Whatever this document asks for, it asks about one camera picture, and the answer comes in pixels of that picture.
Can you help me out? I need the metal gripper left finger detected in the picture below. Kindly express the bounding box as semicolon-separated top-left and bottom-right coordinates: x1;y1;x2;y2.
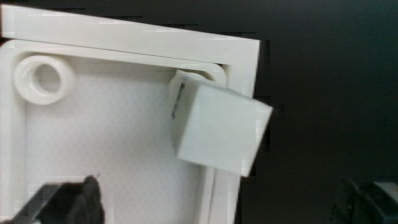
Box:
8;176;105;224

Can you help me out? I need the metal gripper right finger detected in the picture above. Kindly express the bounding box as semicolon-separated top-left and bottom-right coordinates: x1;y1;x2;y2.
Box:
331;178;398;224

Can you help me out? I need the white desk top tray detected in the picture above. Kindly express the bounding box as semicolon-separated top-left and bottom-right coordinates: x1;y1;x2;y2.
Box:
0;41;235;224

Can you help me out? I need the white front fence bar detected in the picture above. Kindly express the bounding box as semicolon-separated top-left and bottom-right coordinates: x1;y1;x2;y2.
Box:
0;4;260;220

